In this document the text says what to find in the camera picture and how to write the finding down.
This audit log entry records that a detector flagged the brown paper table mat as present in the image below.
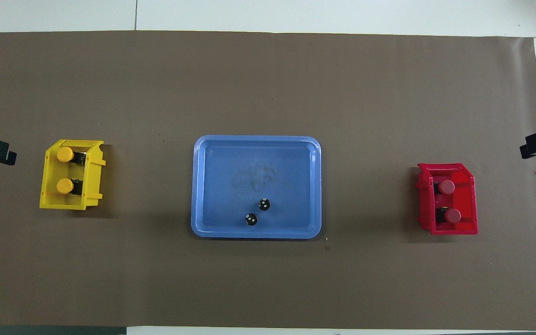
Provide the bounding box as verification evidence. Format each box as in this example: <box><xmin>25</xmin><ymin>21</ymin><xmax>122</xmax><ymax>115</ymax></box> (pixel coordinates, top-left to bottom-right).
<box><xmin>0</xmin><ymin>30</ymin><xmax>536</xmax><ymax>331</ymax></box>

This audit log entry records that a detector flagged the red push button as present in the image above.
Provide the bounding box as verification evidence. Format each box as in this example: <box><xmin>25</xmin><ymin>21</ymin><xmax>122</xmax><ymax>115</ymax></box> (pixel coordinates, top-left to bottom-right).
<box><xmin>433</xmin><ymin>179</ymin><xmax>456</xmax><ymax>196</ymax></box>
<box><xmin>435</xmin><ymin>207</ymin><xmax>462</xmax><ymax>225</ymax></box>

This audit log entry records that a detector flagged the yellow plastic bin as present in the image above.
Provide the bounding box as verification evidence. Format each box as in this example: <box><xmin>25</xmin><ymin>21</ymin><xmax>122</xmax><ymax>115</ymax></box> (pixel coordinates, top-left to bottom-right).
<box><xmin>39</xmin><ymin>140</ymin><xmax>107</xmax><ymax>211</ymax></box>

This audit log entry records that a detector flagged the blue plastic tray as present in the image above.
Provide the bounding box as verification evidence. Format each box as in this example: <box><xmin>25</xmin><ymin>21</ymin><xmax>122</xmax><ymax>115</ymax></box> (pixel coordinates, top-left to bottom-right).
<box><xmin>191</xmin><ymin>135</ymin><xmax>322</xmax><ymax>240</ymax></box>

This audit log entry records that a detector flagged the yellow push button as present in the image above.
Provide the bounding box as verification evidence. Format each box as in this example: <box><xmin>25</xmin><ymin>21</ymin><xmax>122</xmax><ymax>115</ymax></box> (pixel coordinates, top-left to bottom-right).
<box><xmin>57</xmin><ymin>147</ymin><xmax>87</xmax><ymax>165</ymax></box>
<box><xmin>56</xmin><ymin>178</ymin><xmax>83</xmax><ymax>196</ymax></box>

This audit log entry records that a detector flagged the red plastic bin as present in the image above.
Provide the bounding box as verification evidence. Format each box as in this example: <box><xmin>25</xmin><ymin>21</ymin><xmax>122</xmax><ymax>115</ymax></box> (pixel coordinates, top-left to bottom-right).
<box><xmin>415</xmin><ymin>163</ymin><xmax>479</xmax><ymax>235</ymax></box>

